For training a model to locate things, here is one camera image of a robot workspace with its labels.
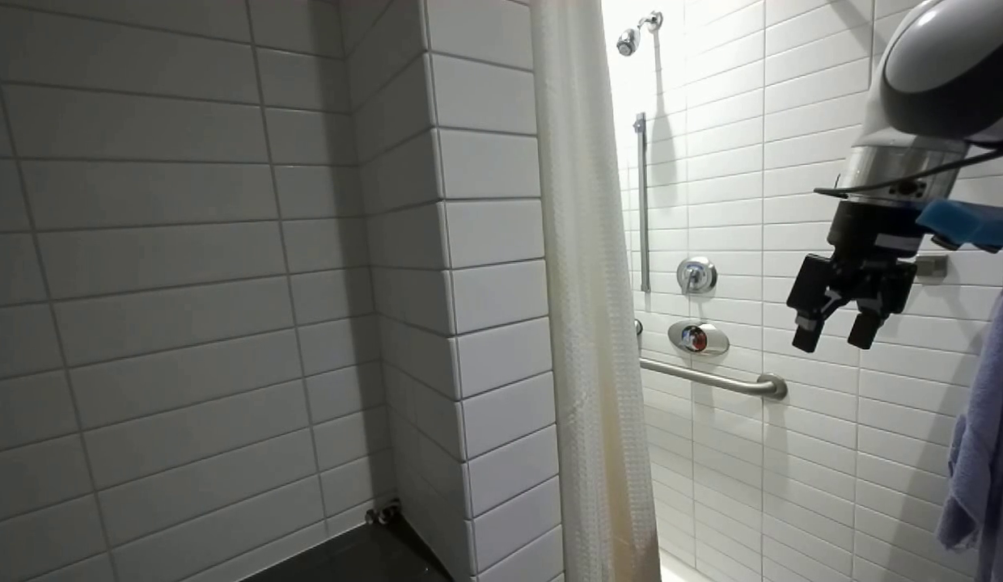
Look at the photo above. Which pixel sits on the blue hanging towel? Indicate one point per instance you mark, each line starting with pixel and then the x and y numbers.
pixel 972 516

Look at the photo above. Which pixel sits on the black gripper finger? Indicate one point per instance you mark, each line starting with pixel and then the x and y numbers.
pixel 868 323
pixel 809 321

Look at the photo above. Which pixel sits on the grey wall hook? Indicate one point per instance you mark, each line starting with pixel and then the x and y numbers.
pixel 934 266

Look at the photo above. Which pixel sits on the horizontal chrome grab bar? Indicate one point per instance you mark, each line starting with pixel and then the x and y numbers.
pixel 762 387

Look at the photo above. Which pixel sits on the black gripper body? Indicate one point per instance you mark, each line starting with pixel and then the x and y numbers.
pixel 868 262

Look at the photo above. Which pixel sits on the white shower curtain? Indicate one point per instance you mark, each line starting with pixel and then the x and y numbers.
pixel 610 524

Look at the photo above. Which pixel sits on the chrome temperature control handle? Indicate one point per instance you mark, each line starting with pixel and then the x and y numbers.
pixel 701 338

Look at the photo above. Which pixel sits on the round chrome shower valve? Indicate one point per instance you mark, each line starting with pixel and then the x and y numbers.
pixel 695 276

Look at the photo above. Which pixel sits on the vertical chrome slide bar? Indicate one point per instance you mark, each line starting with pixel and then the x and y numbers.
pixel 643 203

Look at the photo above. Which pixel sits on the chrome shower head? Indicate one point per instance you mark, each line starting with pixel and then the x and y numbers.
pixel 631 37

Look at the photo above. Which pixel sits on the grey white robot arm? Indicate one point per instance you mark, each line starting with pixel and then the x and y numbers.
pixel 934 109

